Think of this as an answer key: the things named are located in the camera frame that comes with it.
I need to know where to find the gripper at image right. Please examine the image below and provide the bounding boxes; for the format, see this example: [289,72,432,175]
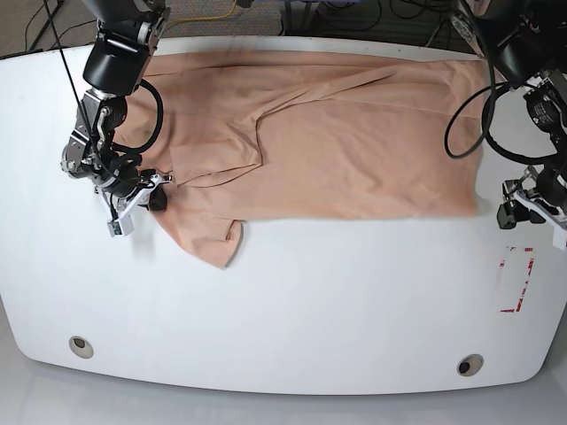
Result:
[496,166,566,231]

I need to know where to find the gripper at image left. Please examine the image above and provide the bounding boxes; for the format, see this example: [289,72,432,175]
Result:
[95,168,174,221]

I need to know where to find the peach t-shirt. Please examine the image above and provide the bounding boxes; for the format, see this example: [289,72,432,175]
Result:
[113,49,506,270]

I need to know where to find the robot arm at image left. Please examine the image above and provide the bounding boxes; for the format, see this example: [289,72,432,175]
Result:
[61,1,171,235]

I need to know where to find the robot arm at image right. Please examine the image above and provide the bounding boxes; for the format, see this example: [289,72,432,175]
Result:
[452,1,566,236]

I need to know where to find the red tape rectangle marker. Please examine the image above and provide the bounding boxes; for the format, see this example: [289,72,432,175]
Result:
[493,246,535,313]

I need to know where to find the right table grommet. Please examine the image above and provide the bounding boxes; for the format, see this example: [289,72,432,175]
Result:
[456,353,484,377]

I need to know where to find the table grommet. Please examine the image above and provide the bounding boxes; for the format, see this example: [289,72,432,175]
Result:
[456,353,484,377]
[69,336,94,359]

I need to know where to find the left table grommet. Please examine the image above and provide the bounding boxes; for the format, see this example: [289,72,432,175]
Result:
[69,336,94,359]

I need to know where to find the wrist camera, image-left gripper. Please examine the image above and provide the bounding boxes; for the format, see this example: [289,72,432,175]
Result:
[107,215,134,237]

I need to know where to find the wrist camera, image-right gripper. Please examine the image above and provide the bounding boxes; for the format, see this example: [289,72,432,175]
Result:
[553,229,567,251]

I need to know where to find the black cable on image-left arm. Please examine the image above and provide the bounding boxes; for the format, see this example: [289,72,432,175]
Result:
[43,0,166,222]

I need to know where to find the yellow cable on floor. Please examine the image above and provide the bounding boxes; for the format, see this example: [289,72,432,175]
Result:
[166,0,240,27]

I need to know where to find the black floor cables top left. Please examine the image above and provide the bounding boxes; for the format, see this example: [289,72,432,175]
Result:
[24,0,98,52]

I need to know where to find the black floor cables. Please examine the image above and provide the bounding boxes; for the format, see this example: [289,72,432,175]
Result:
[281,0,466,48]
[24,0,98,52]

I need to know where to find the black floor cables top right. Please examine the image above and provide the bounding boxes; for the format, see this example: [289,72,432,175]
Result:
[281,0,466,48]

